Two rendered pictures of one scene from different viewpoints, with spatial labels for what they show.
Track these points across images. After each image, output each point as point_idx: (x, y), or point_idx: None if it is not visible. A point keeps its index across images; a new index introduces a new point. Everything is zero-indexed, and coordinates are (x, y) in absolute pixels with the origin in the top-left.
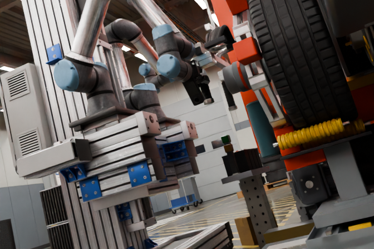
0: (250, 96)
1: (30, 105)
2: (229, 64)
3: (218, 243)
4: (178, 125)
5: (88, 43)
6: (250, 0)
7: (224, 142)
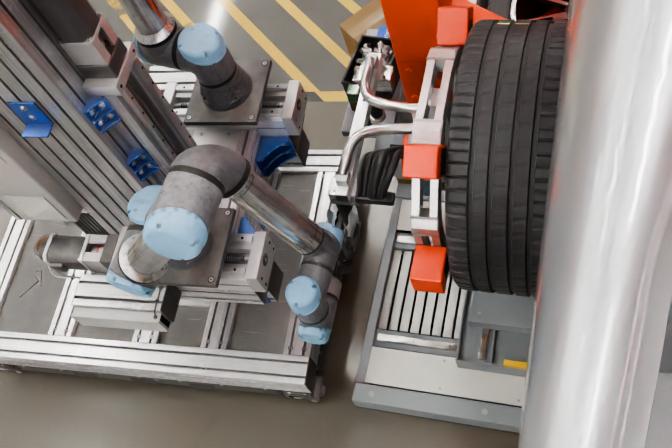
0: (407, 43)
1: (15, 175)
2: (379, 62)
3: (338, 226)
4: (277, 116)
5: (163, 265)
6: (450, 209)
7: (351, 100)
